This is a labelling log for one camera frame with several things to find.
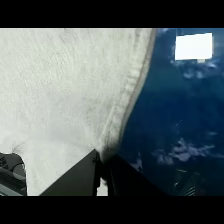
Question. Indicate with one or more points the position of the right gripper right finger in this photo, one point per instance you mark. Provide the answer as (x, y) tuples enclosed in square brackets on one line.
[(131, 181)]

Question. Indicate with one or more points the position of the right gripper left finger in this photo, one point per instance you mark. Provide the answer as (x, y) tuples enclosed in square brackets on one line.
[(78, 180)]

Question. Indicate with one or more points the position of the white garment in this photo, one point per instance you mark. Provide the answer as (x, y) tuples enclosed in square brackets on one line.
[(66, 90)]

